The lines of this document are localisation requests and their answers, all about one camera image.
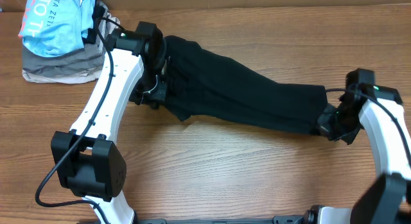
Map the black t-shirt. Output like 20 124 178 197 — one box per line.
165 36 328 135

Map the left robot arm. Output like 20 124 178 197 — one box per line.
51 22 166 223

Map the beige folded shirt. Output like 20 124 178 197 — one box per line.
21 12 121 85

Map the black folded garment in stack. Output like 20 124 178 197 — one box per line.
82 4 107 46

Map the light blue printed t-shirt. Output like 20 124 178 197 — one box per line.
18 0 96 58

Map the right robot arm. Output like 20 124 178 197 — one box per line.
298 68 410 223

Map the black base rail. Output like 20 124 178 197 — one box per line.
132 215 303 224

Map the dark grey folded shirt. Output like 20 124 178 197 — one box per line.
21 1 113 78

